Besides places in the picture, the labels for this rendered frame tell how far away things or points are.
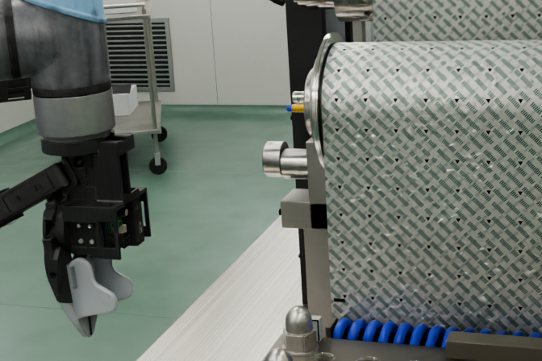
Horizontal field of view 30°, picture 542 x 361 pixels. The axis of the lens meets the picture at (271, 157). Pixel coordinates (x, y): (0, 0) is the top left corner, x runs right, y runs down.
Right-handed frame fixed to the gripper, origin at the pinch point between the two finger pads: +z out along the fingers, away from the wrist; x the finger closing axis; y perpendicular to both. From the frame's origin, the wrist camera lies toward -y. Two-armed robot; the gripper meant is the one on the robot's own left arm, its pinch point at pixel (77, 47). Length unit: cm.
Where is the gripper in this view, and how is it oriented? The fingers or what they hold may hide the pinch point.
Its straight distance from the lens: 175.2
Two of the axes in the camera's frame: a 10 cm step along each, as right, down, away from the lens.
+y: 0.2, 9.3, 3.7
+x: 3.1, 3.5, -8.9
